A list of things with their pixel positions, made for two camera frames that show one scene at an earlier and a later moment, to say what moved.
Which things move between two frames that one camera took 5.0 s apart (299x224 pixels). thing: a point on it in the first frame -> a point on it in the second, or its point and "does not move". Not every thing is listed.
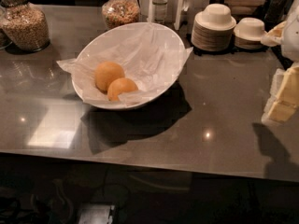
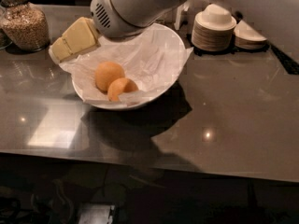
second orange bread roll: [118, 86] does not move
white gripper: [291, 37] -> [104, 16]
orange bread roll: [106, 73] does not move
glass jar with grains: [25, 24] does not move
